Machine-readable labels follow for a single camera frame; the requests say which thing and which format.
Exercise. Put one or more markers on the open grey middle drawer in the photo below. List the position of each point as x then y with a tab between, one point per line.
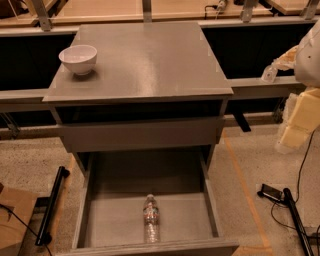
110	221

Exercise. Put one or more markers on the clear plastic water bottle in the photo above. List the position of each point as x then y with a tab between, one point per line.
151	217

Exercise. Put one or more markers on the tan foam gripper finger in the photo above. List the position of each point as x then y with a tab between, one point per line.
301	116
287	60

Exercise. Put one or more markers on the clear hand sanitizer bottle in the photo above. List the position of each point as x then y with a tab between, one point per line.
269	74

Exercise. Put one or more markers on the grey drawer cabinet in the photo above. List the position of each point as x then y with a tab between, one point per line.
144	72

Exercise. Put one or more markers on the black device on floor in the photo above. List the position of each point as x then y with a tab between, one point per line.
270	193

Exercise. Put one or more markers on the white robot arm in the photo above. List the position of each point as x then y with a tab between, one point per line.
304	59

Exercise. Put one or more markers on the brown cardboard box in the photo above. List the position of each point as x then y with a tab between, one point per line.
16	204

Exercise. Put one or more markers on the grey top drawer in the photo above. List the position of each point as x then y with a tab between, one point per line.
170	133

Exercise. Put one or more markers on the white ceramic bowl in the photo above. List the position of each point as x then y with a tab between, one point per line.
79	59

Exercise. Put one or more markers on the grey metal rail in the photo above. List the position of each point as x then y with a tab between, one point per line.
245	88

